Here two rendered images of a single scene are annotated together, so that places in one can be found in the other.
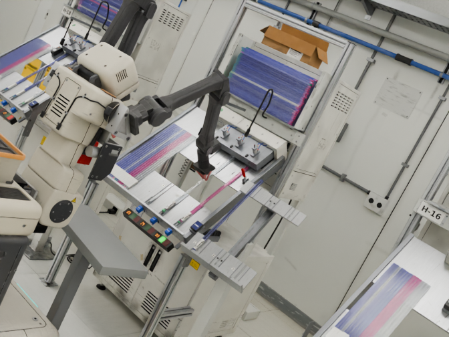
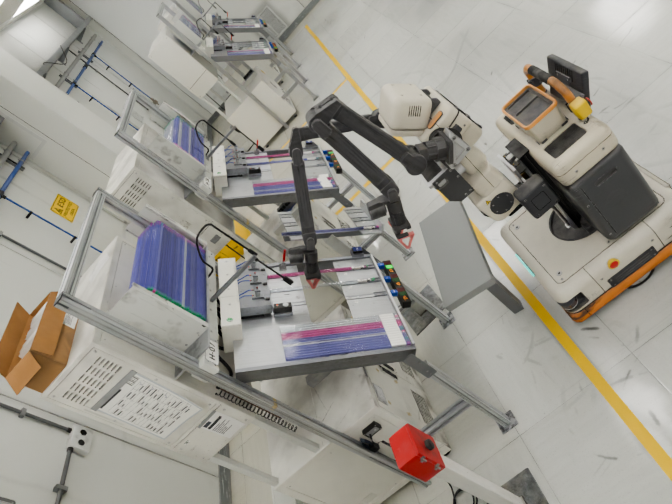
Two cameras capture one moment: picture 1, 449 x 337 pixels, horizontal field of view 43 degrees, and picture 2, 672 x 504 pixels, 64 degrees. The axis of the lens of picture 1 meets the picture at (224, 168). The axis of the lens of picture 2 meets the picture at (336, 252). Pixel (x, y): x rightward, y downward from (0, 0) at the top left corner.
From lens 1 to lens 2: 4.02 m
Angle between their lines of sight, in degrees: 98
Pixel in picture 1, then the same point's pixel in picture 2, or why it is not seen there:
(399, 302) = (277, 182)
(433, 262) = (233, 188)
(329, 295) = (191, 480)
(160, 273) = not seen: hidden behind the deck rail
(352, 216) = (102, 469)
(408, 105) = not seen: outside the picture
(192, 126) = (267, 347)
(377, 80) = not seen: outside the picture
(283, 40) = (54, 327)
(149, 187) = (371, 306)
